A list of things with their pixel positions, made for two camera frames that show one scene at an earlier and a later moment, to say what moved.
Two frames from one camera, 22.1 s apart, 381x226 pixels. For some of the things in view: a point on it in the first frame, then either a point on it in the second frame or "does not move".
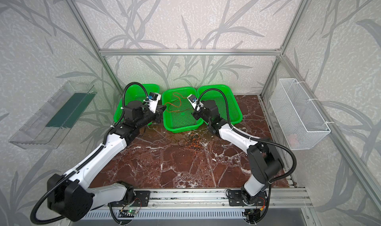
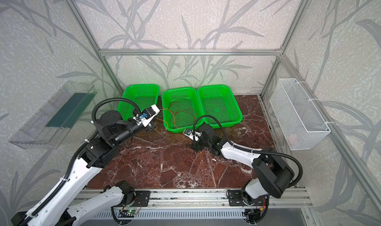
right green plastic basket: (235, 115) does not move
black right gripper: (196, 113) → (198, 142)
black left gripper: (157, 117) → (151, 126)
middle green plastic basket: (178, 114) does not move
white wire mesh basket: (301, 123) does not move
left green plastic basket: (134, 93) does not move
